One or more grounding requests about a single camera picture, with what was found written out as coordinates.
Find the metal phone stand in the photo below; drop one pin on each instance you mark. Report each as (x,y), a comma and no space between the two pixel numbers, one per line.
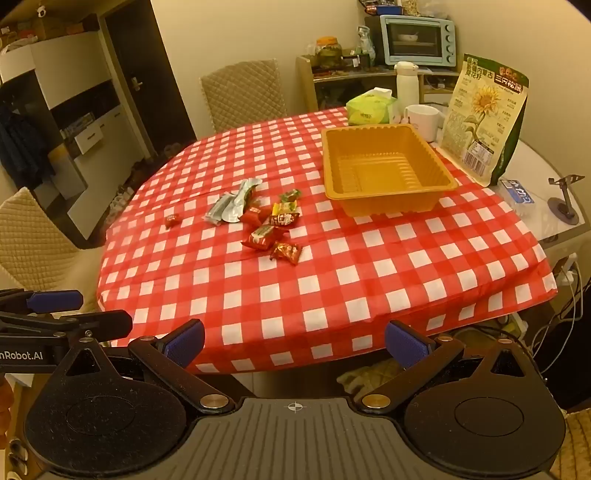
(565,207)

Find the dark hanging jacket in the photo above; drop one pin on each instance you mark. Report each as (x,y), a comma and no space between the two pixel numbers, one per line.
(23,147)

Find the quilted beige chair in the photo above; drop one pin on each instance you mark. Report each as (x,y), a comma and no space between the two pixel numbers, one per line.
(37,240)
(244,97)

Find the wooden shelf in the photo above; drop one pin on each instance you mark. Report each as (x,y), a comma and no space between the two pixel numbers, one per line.
(307,87)

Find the white thermos bottle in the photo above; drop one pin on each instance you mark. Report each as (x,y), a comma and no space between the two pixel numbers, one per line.
(406,90)

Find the red checkered tablecloth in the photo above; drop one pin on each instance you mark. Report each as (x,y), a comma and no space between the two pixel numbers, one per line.
(369,277)

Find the clear black-printed packet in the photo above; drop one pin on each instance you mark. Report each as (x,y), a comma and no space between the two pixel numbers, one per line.
(231,207)

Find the light blue toaster oven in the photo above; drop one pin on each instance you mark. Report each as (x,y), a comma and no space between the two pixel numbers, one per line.
(415,39)

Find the person's left hand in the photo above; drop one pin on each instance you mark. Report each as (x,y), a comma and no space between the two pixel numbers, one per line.
(4,406)

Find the white mug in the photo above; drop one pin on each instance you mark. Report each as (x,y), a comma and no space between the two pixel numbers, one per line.
(422,120)

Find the green tissue pack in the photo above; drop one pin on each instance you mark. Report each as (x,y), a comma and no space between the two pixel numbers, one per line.
(369,110)

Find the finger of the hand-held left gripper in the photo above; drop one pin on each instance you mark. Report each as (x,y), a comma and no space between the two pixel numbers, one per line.
(55,301)
(92,323)

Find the glass pickle jar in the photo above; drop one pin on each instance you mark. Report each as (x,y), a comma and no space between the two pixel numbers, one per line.
(328,53)

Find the sunflower seed bag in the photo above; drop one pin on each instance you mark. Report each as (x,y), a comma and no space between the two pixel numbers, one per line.
(485,120)

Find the dark red candy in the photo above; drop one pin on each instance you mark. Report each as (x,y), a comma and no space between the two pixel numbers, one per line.
(286,251)

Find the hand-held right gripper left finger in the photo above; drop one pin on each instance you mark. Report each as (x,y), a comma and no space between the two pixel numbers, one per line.
(184,344)

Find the red candy white print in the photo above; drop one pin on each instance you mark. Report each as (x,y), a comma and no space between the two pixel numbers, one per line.
(171,220)

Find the orange plastic tray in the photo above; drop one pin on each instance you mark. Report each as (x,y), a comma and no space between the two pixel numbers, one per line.
(383,166)

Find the red square snack packet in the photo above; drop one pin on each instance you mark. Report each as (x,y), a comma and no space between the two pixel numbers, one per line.
(261,236)

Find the white cabinet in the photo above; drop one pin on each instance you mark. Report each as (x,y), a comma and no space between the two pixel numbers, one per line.
(69,138)

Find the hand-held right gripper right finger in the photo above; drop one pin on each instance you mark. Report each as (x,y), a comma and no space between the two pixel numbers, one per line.
(406,344)

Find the blue white box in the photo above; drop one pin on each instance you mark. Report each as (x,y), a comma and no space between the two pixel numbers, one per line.
(517,191)

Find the clear plastic bag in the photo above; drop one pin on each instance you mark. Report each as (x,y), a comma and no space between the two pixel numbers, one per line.
(367,46)

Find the white power strip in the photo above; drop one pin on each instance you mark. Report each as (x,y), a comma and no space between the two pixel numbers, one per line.
(565,276)

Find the pair of light shoes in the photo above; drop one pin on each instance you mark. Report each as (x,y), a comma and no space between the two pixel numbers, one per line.
(122,198)

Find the dark door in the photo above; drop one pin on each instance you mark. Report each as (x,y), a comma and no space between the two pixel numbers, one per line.
(147,69)

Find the green candy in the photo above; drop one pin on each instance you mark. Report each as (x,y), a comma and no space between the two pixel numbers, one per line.
(289,195)

